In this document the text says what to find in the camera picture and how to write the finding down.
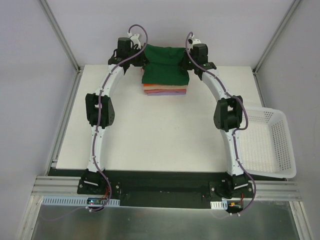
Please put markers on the white plastic basket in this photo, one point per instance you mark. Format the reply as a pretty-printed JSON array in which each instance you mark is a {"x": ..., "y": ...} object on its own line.
[{"x": 266, "y": 146}]

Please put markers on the pink folded t shirt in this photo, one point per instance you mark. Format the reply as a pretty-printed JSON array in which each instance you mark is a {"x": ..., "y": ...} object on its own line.
[{"x": 165, "y": 91}]

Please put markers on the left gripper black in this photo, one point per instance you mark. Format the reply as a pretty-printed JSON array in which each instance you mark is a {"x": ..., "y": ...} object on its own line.
[{"x": 139, "y": 58}]

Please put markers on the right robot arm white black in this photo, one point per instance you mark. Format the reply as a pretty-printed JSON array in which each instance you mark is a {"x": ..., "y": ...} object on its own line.
[{"x": 230, "y": 116}]

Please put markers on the right aluminium frame post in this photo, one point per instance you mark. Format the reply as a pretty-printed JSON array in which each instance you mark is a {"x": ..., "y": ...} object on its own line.
[{"x": 276, "y": 35}]

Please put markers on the right white cable duct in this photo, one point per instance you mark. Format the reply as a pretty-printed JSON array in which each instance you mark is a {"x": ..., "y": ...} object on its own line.
[{"x": 219, "y": 205}]

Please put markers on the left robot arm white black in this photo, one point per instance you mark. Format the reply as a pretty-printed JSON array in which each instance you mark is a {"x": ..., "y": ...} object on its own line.
[{"x": 100, "y": 112}]

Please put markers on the lilac folded t shirt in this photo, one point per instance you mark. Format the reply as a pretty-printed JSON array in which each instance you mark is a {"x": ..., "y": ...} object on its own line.
[{"x": 165, "y": 94}]

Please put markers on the orange folded t shirt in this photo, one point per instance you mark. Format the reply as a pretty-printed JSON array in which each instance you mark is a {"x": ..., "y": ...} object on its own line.
[{"x": 158, "y": 87}]

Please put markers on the green t shirt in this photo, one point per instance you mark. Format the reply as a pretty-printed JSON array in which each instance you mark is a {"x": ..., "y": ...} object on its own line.
[{"x": 163, "y": 66}]

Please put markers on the left aluminium frame post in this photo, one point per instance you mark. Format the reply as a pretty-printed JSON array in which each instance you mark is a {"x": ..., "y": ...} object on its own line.
[{"x": 59, "y": 34}]

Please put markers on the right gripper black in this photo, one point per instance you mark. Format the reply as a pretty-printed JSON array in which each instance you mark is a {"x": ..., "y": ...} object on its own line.
[{"x": 186, "y": 63}]

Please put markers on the white cable duct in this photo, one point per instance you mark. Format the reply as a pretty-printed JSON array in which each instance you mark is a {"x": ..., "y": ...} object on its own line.
[
  {"x": 219, "y": 205},
  {"x": 73, "y": 201}
]

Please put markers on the left white cable duct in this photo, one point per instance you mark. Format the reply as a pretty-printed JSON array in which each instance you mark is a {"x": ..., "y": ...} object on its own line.
[{"x": 73, "y": 201}]

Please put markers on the aluminium frame post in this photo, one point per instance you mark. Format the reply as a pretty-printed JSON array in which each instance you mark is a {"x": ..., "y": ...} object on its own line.
[
  {"x": 59, "y": 34},
  {"x": 276, "y": 35}
]

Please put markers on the beige folded t shirt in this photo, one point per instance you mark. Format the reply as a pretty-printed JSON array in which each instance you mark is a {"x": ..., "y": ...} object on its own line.
[{"x": 162, "y": 82}]

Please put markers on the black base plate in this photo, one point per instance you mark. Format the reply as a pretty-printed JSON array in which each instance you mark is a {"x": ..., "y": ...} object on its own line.
[{"x": 162, "y": 189}]

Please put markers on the aluminium front rail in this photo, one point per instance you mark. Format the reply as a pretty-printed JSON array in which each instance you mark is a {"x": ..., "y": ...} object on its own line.
[{"x": 68, "y": 186}]

